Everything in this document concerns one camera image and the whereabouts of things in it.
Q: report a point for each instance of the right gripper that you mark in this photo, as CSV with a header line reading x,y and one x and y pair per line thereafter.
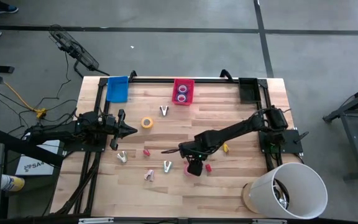
x,y
195,168

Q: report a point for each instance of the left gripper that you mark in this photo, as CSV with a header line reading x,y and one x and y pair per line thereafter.
x,y
117,129

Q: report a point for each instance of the pink tape roll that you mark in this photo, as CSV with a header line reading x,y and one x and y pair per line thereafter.
x,y
186,170

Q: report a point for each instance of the red mini stapler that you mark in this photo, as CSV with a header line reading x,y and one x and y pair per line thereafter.
x,y
208,168
146,152

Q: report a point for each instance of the yellow tape roll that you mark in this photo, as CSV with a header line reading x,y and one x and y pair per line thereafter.
x,y
142,123

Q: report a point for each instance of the cream staple remover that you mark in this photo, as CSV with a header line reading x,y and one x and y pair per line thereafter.
x,y
122,159

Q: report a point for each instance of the yellow mini stapler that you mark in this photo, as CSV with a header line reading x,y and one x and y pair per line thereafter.
x,y
226,148

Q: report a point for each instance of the blue tape roll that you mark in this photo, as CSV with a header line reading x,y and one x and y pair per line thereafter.
x,y
178,89
177,98

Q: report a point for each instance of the red plastic basket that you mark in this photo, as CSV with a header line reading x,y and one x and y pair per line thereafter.
x,y
191,93

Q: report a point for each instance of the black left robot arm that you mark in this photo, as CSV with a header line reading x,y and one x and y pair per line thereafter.
x,y
61,130

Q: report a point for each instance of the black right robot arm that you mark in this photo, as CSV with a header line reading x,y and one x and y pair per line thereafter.
x,y
228,130

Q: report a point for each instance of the pink staple remover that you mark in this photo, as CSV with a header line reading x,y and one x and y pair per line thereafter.
x,y
149,175

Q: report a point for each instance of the blue plastic basket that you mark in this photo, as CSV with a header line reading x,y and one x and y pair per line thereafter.
x,y
117,90

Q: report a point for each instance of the wooden lamp base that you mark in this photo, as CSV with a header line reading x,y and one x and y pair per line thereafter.
x,y
245,199

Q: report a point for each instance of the white lamp shade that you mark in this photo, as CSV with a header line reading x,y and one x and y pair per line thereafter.
x,y
266,193

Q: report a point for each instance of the black plastic basket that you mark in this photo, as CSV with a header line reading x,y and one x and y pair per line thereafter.
x,y
249,91

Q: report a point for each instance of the white cardboard box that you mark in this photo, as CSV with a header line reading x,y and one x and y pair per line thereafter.
x,y
36,168

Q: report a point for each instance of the black diagonal brace beam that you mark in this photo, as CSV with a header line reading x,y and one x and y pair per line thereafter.
x,y
26,147

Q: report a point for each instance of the yellow and white can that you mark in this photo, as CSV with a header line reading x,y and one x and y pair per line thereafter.
x,y
12,183

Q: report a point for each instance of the black curved bracket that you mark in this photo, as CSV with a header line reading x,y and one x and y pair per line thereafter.
x,y
133,74
228,75

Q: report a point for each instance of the black aluminium table frame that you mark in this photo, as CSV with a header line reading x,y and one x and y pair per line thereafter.
x,y
154,80

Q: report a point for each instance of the black horizontal rail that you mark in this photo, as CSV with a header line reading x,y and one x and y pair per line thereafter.
x,y
166,221

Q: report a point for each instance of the silver rail bracket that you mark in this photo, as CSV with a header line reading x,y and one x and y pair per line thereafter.
x,y
269,221
95,220

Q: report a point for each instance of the black side desk frame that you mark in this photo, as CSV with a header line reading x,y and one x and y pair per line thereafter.
x,y
353,130

